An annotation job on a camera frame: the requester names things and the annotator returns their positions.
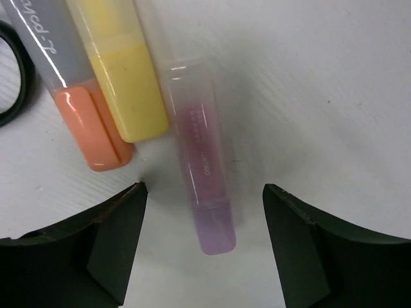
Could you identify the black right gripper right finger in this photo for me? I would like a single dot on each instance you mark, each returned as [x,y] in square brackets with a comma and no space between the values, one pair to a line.
[324,261]

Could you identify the orange highlighter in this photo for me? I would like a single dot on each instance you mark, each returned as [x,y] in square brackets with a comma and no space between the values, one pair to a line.
[48,33]

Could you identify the purple highlighter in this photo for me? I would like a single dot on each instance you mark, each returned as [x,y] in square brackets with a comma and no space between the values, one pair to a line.
[189,92]

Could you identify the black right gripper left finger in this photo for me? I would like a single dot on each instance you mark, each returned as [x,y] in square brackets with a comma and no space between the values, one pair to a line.
[82,261]

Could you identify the yellow highlighter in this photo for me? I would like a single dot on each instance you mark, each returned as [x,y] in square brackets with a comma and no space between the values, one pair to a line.
[114,41]

